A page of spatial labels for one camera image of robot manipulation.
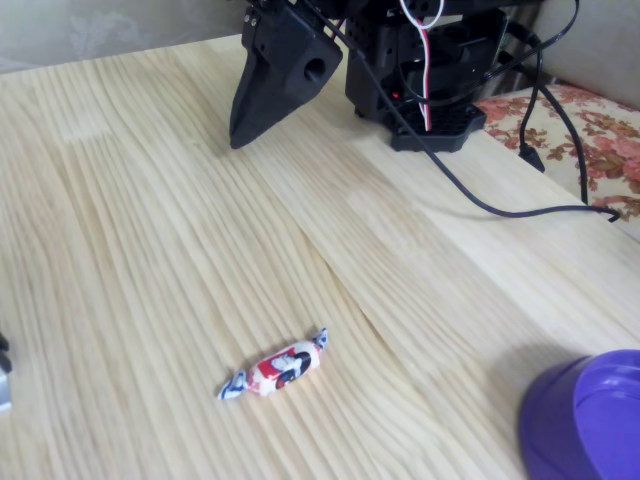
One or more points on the purple plastic bowl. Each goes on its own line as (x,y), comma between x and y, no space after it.
(550,415)

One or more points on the white red candy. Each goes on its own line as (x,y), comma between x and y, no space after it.
(282,367)

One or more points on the white mounting bracket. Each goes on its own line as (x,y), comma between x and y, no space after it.
(4,392)

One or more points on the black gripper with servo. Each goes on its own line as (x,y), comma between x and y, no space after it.
(280,65)

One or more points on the floral patterned cloth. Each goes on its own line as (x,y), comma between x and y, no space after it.
(615,145)

